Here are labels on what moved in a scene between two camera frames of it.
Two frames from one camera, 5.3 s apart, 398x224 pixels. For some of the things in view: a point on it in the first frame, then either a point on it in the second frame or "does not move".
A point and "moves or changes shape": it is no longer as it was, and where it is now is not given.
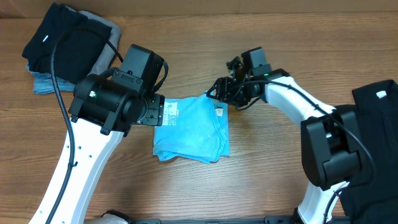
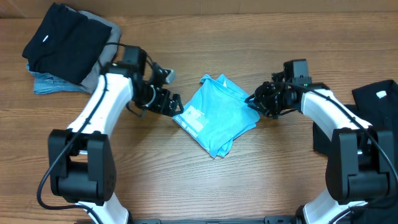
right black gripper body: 228,90 → 265,100
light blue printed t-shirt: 195,127 moves or changes shape
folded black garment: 75,53 does not move
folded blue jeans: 43,84 does not move
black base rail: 269,219 does not move
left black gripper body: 154,111 → 155,100
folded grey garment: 107,54 does not move
